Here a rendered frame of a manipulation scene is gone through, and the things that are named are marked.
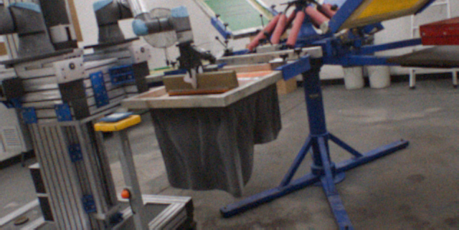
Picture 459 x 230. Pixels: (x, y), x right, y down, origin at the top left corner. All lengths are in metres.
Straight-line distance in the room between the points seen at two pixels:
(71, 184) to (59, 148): 0.21
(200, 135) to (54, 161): 0.92
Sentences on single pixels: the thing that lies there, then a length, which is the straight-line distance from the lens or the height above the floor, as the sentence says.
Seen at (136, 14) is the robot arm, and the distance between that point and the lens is 1.85.
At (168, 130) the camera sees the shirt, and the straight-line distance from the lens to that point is 1.86.
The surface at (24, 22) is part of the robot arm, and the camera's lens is 1.96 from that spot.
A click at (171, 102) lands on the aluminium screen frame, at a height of 0.98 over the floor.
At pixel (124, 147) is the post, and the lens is 1.66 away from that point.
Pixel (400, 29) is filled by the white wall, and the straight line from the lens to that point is 6.04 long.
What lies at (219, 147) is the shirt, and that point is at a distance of 1.71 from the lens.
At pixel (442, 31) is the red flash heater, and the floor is 1.07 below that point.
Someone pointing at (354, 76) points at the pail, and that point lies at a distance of 5.91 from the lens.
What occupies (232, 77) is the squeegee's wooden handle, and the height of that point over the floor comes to 1.03.
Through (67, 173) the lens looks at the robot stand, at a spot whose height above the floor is 0.62.
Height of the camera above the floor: 1.26
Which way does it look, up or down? 11 degrees down
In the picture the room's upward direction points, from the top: 10 degrees counter-clockwise
